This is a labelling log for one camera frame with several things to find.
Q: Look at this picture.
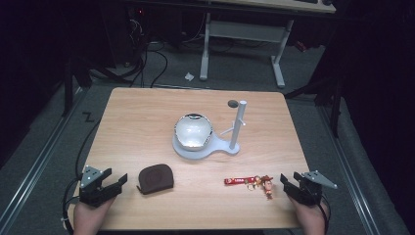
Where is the black metal stand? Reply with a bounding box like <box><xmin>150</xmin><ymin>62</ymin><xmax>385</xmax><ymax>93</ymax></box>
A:
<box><xmin>62</xmin><ymin>58</ymin><xmax>94</xmax><ymax>118</ymax></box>
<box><xmin>283</xmin><ymin>72</ymin><xmax>346</xmax><ymax>139</ymax></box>

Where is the metal floor rail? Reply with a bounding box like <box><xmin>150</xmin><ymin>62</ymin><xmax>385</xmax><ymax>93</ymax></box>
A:
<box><xmin>0</xmin><ymin>87</ymin><xmax>88</xmax><ymax>229</ymax></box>
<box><xmin>317</xmin><ymin>105</ymin><xmax>381</xmax><ymax>235</ymax></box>

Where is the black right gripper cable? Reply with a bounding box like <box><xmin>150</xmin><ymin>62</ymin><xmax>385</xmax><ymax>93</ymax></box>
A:
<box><xmin>319</xmin><ymin>195</ymin><xmax>331</xmax><ymax>235</ymax></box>

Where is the bundle of black cables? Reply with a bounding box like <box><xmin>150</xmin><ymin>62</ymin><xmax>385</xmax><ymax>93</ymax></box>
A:
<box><xmin>125</xmin><ymin>18</ymin><xmax>150</xmax><ymax>88</ymax></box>

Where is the person's left hand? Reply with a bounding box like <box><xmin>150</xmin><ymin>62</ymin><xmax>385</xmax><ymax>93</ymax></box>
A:
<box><xmin>72</xmin><ymin>196</ymin><xmax>115</xmax><ymax>235</ymax></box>

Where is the black floor cable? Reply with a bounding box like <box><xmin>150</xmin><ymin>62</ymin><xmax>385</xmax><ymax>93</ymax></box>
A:
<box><xmin>148</xmin><ymin>48</ymin><xmax>169</xmax><ymax>89</ymax></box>

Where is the white stand with pegs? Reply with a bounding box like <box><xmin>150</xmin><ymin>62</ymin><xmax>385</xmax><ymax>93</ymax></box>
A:
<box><xmin>171</xmin><ymin>99</ymin><xmax>248</xmax><ymax>161</ymax></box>

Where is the white-framed desk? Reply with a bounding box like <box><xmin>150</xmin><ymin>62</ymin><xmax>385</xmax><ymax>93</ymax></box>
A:
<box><xmin>125</xmin><ymin>0</ymin><xmax>338</xmax><ymax>89</ymax></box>

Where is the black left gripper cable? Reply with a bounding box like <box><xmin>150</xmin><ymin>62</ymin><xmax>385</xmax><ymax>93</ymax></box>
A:
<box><xmin>61</xmin><ymin>119</ymin><xmax>102</xmax><ymax>235</ymax></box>

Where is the person's right hand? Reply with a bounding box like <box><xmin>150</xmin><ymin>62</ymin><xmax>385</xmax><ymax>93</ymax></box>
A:
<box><xmin>288</xmin><ymin>196</ymin><xmax>329</xmax><ymax>235</ymax></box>

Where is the brown pouch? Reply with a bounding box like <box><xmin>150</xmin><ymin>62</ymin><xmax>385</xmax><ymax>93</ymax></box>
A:
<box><xmin>136</xmin><ymin>163</ymin><xmax>175</xmax><ymax>196</ymax></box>

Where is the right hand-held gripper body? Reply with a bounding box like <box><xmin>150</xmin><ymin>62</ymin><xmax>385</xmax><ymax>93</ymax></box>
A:
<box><xmin>291</xmin><ymin>169</ymin><xmax>339</xmax><ymax>207</ymax></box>

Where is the shiny silver bowl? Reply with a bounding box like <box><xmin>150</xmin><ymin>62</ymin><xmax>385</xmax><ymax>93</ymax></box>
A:
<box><xmin>173</xmin><ymin>113</ymin><xmax>214</xmax><ymax>152</ymax></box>

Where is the keychain with red strap and doll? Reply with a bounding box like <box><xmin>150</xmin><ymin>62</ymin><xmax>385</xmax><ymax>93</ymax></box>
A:
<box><xmin>223</xmin><ymin>174</ymin><xmax>275</xmax><ymax>201</ymax></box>

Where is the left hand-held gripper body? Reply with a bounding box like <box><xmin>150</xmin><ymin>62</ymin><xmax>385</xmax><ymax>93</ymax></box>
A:
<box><xmin>78</xmin><ymin>164</ymin><xmax>116</xmax><ymax>209</ymax></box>

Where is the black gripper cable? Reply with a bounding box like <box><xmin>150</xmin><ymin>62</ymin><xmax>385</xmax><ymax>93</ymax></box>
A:
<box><xmin>319</xmin><ymin>195</ymin><xmax>331</xmax><ymax>235</ymax></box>
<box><xmin>61</xmin><ymin>119</ymin><xmax>102</xmax><ymax>235</ymax></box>

